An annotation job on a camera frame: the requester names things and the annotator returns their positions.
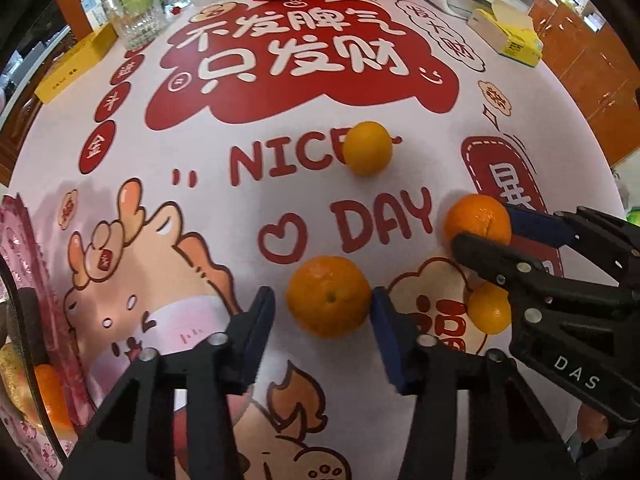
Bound orange tangerine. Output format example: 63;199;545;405
35;364;74;438
285;256;372;339
442;194;512;248

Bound small yellow tangerine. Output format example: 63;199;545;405
343;122;393;177
468;283;512;335

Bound red apple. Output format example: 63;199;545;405
0;342;38;424

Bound dark green avocado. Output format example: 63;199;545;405
6;287;49;366

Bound pink plastic fruit bowl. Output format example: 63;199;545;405
1;195;94;479

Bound yellow tissue pack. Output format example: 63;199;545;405
468;0;544;67

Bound yellow tin box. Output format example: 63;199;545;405
35;24;117;104

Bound clear drinking glass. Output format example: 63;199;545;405
101;0;168;51

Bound white blue card box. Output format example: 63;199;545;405
79;0;108;30

